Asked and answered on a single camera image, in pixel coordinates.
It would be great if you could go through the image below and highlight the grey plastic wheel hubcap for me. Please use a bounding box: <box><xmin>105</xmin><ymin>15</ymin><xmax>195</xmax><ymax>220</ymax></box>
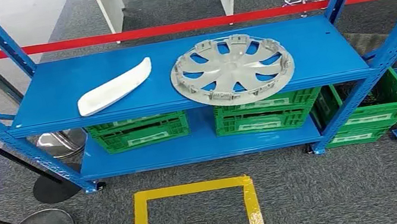
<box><xmin>165</xmin><ymin>26</ymin><xmax>300</xmax><ymax>115</ymax></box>

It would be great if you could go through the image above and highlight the white curved plastic part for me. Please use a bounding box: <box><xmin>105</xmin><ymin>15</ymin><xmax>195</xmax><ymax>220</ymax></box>
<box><xmin>72</xmin><ymin>56</ymin><xmax>159</xmax><ymax>118</ymax></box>

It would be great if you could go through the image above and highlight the green folded plastic crate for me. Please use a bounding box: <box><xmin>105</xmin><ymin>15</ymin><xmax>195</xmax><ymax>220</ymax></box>
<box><xmin>212</xmin><ymin>86</ymin><xmax>323</xmax><ymax>119</ymax></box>
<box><xmin>91</xmin><ymin>113</ymin><xmax>193</xmax><ymax>157</ymax></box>
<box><xmin>323</xmin><ymin>120</ymin><xmax>397</xmax><ymax>150</ymax></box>
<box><xmin>213</xmin><ymin>99</ymin><xmax>315</xmax><ymax>141</ymax></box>
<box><xmin>85</xmin><ymin>110</ymin><xmax>188</xmax><ymax>139</ymax></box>

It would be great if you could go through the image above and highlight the long red barrier belt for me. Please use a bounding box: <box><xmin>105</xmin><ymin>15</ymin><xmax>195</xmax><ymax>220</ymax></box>
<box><xmin>0</xmin><ymin>0</ymin><xmax>387</xmax><ymax>62</ymax></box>

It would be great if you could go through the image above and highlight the dark olive floor mat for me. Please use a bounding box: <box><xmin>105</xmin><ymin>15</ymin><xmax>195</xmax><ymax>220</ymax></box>
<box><xmin>343</xmin><ymin>26</ymin><xmax>387</xmax><ymax>61</ymax></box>

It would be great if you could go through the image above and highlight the black cable bundle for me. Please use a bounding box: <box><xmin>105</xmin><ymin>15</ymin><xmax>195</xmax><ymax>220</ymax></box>
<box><xmin>338</xmin><ymin>78</ymin><xmax>381</xmax><ymax>110</ymax></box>

